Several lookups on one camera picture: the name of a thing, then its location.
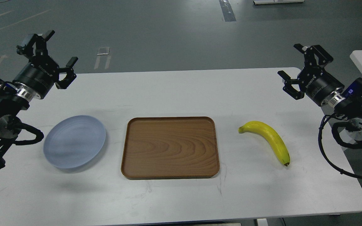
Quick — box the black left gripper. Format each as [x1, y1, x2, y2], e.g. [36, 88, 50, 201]
[13, 30, 79, 99]

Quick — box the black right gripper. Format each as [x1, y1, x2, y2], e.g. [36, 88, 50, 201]
[277, 43, 344, 107]

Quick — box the yellow banana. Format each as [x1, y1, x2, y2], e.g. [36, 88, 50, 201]
[238, 121, 290, 166]

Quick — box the light blue plate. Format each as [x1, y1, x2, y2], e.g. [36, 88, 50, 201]
[43, 115, 106, 169]

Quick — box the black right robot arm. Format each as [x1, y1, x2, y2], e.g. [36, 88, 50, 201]
[278, 43, 362, 149]

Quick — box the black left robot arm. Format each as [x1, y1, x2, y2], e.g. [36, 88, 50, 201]
[0, 30, 78, 169]

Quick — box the brown wooden tray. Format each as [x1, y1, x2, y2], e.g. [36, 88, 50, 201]
[121, 117, 220, 180]

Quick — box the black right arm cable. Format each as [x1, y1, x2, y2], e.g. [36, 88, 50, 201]
[318, 114, 362, 182]

